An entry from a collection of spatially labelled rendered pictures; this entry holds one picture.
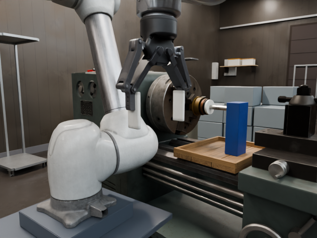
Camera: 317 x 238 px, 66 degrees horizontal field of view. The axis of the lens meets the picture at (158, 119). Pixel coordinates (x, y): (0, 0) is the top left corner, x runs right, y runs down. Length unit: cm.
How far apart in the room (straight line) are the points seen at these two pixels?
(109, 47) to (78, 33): 431
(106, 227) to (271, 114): 277
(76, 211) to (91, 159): 15
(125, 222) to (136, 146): 24
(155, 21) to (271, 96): 327
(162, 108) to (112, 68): 35
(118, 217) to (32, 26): 423
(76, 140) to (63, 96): 424
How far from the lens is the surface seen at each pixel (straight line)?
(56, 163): 75
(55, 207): 81
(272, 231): 81
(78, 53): 519
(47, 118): 481
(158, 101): 116
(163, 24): 49
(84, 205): 78
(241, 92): 338
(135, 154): 83
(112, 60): 93
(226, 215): 134
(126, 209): 84
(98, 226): 77
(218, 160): 96
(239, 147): 109
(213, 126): 356
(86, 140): 73
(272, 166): 77
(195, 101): 117
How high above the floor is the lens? 119
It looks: 8 degrees down
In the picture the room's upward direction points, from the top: straight up
